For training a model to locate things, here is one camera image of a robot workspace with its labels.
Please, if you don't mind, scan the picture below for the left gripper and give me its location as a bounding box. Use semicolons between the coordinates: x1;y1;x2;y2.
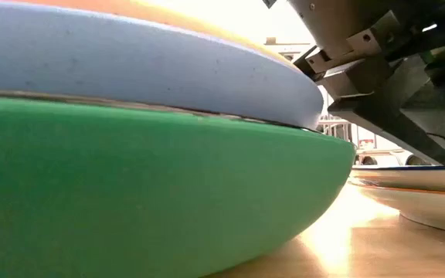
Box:
287;0;445;167

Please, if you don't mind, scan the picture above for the white plate blue rim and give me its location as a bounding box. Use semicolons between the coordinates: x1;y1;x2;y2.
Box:
352;164;445;194

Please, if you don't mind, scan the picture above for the white plate red rim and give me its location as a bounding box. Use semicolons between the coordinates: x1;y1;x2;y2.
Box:
355;185;445;237

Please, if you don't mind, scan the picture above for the horizontal ceiling beam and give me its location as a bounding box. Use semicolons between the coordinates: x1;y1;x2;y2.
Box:
263;36;316;53

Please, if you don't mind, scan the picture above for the green plate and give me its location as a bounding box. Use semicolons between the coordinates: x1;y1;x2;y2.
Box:
0;95;357;278

